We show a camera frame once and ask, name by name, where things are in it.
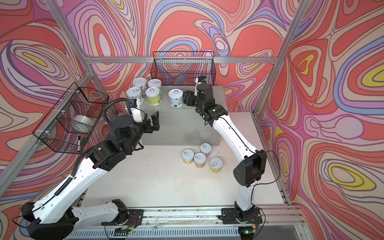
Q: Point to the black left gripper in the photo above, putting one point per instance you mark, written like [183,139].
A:
[155,122]

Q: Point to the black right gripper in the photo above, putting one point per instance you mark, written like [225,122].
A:
[188,97]

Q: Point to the blue label can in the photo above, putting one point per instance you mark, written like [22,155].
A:
[176,98]

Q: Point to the teal label can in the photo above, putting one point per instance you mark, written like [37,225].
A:
[135,93]

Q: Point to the light blue can front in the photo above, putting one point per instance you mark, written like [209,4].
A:
[155,83]

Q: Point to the pink label can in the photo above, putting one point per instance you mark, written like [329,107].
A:
[140,83]

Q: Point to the yellow green label can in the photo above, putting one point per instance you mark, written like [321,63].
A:
[188,156]

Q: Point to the orange label can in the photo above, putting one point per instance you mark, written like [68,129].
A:
[200,160]

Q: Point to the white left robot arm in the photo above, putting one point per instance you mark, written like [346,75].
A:
[54,218]

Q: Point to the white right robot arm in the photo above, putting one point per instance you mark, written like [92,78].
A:
[252,162]

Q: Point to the grey metal cabinet box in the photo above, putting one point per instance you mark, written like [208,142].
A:
[181,126]

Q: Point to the black marker pen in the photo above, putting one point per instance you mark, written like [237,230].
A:
[79,144]

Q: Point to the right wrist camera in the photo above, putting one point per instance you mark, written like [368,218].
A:
[200,80]

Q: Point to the black wire basket back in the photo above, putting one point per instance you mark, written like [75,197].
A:
[181,68]

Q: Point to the black wire basket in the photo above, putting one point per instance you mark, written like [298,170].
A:
[181,68]
[55,130]

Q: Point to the black wire basket left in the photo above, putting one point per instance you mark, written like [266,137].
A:
[55,130]

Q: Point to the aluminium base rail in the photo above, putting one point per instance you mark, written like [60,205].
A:
[204,223]

